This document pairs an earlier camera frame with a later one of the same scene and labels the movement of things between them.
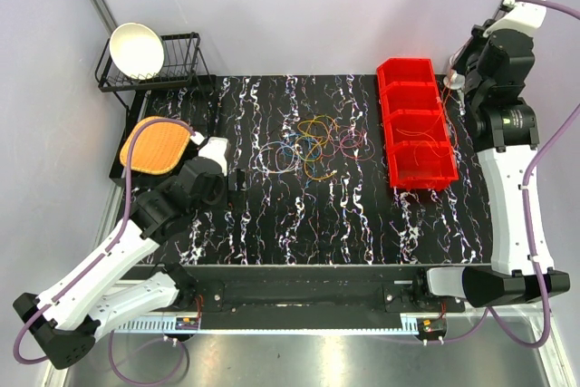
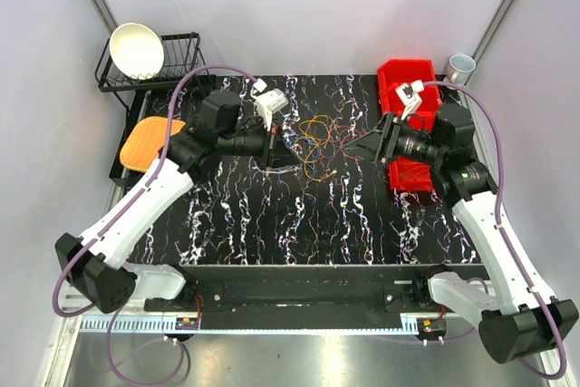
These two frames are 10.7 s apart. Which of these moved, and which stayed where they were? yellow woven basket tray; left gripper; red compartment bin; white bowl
Moved: left gripper
Stayed: yellow woven basket tray; white bowl; red compartment bin
